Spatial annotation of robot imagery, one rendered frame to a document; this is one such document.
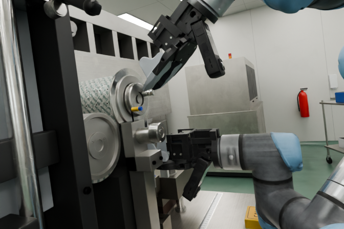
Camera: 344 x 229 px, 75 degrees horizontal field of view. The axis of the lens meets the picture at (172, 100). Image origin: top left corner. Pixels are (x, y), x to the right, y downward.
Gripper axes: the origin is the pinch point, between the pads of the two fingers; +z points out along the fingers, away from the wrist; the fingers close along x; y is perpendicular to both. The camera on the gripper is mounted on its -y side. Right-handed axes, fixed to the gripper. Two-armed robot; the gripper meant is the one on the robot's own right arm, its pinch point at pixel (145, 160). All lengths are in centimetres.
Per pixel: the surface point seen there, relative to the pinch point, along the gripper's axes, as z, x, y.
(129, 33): 31, -47, 50
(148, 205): -6.6, 11.1, -5.7
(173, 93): 191, -444, 21
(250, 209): -23.0, -11.5, -16.5
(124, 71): -2.5, 7.6, 22.6
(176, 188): -5.9, -4.0, -8.8
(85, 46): 33, -19, 39
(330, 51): -129, -444, 59
